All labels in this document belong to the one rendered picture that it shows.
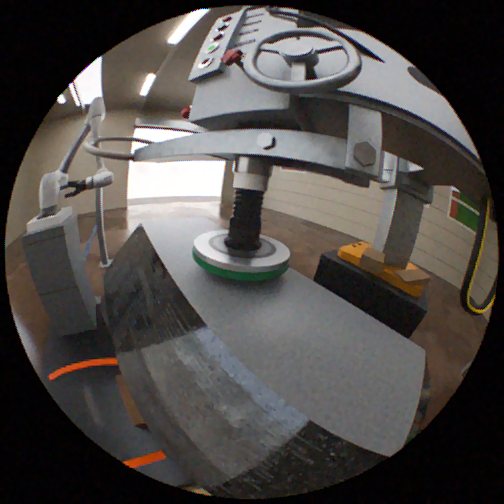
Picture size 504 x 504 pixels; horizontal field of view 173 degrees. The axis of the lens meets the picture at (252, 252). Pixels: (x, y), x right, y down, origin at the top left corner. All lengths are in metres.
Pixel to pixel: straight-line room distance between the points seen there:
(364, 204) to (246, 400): 6.34
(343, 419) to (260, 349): 0.14
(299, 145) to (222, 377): 0.33
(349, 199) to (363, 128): 6.30
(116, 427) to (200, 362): 0.92
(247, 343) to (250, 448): 0.15
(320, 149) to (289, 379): 0.30
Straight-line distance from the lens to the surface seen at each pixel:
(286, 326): 0.27
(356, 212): 6.45
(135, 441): 1.06
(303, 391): 0.22
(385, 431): 0.26
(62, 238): 1.19
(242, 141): 0.32
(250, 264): 0.29
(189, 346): 0.27
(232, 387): 0.23
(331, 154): 0.27
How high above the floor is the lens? 0.99
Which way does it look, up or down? 22 degrees down
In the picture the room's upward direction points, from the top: 9 degrees clockwise
